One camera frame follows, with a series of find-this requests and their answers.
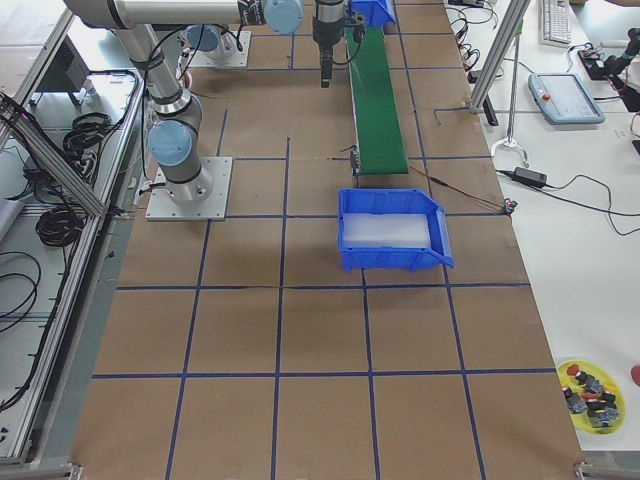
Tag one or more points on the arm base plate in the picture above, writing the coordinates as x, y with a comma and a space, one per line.
237, 61
204, 198

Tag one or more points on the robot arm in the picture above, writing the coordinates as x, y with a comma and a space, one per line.
173, 140
215, 41

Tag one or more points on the yellow plate with buttons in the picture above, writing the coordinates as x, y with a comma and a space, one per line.
592, 397

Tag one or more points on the teach pendant tablet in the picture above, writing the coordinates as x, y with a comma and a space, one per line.
564, 100

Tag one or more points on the aluminium frame post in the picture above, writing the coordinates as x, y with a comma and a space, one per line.
511, 22

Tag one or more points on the white keyboard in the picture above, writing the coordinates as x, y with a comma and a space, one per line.
554, 22

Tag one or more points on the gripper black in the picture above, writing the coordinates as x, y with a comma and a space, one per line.
325, 34

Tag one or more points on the reacher grabber tool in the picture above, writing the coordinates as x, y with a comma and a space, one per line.
509, 141

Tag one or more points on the green conveyor belt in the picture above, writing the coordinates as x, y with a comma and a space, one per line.
379, 148

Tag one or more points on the right blue plastic bin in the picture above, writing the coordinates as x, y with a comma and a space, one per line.
392, 229

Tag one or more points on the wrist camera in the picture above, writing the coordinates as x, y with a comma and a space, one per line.
357, 23

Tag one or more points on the blue plastic bin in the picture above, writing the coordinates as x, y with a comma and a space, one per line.
377, 13
392, 229

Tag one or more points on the black power adapter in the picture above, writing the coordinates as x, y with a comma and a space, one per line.
529, 177

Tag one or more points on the left blue plastic bin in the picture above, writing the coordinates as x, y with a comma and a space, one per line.
377, 13

